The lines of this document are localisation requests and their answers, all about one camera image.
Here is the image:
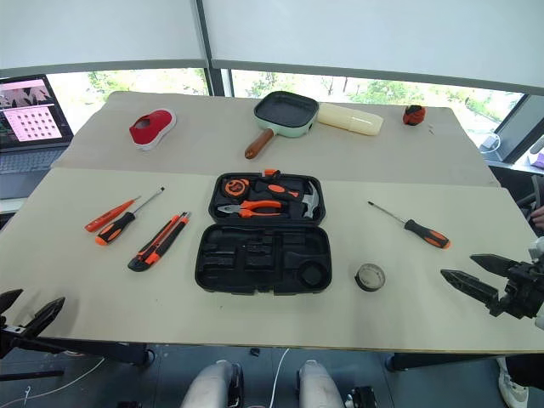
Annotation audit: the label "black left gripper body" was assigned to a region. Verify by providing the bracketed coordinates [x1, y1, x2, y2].
[0, 314, 42, 358]

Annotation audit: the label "black office chair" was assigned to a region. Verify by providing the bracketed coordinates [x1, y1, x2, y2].
[488, 165, 544, 223]

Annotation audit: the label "orange black tape measure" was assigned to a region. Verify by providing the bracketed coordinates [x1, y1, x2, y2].
[224, 178, 250, 199]

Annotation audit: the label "claw hammer orange black handle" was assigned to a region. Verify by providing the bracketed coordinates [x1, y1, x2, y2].
[253, 178, 323, 220]

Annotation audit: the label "orange handled pliers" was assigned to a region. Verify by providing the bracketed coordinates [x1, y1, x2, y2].
[217, 199, 284, 219]

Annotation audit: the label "orange black utility knife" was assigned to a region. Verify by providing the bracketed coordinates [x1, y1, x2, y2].
[127, 211, 192, 273]

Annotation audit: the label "Phillips screwdriver black orange handle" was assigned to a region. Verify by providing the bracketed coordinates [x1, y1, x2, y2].
[367, 201, 452, 252]

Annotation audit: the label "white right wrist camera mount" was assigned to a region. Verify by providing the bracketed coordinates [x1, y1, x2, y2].
[528, 236, 544, 332]

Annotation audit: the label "black plastic tool case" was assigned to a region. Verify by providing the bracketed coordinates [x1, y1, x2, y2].
[194, 172, 333, 298]

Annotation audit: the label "cream plastic case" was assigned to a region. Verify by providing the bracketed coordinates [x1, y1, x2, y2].
[316, 102, 384, 138]

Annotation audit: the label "white floor cable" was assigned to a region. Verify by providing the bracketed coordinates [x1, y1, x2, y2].
[270, 348, 291, 408]

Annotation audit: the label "orange tester screwdriver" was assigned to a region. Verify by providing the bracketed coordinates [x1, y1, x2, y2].
[84, 195, 142, 234]

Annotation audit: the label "white roller blind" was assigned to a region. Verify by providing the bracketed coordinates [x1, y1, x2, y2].
[0, 0, 213, 72]
[200, 0, 544, 93]

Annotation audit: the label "red slip-on shoe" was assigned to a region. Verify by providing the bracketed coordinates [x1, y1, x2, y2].
[128, 109, 178, 152]

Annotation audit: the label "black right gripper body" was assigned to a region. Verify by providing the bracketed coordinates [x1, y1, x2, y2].
[488, 261, 544, 320]

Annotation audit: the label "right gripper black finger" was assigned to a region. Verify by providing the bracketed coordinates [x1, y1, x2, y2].
[470, 253, 518, 280]
[440, 269, 499, 314]

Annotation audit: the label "white sneaker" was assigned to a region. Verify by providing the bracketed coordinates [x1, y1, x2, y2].
[496, 356, 530, 407]

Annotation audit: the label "grey rounded shape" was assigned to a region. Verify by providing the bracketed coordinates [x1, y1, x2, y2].
[180, 360, 244, 408]
[297, 360, 346, 408]

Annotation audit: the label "open laptop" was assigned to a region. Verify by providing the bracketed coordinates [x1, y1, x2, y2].
[0, 75, 76, 201]

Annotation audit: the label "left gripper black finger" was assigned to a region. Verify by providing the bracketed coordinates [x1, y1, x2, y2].
[25, 297, 66, 337]
[0, 288, 24, 318]

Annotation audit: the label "red black round object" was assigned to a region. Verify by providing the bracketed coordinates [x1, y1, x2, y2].
[402, 105, 427, 128]

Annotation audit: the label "dark window post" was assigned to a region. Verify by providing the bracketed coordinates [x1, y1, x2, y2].
[195, 0, 234, 98]

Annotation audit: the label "green square pan wooden handle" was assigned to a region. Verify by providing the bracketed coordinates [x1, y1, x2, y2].
[244, 91, 320, 161]

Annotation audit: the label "black tape roll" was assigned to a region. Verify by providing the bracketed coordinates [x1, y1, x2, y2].
[354, 263, 388, 293]

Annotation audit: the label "white charger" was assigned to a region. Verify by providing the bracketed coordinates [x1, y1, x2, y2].
[479, 133, 503, 155]

